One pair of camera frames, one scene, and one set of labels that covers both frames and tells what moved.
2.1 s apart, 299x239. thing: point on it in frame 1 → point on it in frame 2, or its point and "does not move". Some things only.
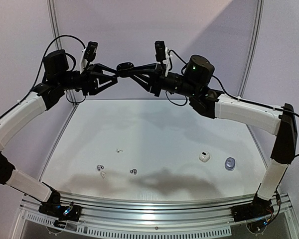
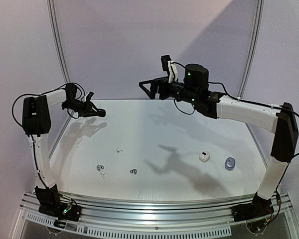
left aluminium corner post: (55, 23) does not move
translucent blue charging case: (229, 164) does not move
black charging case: (125, 69) → (101, 112)
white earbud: (102, 174) does not move
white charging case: (204, 157) does not move
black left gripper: (89, 82) → (88, 111)
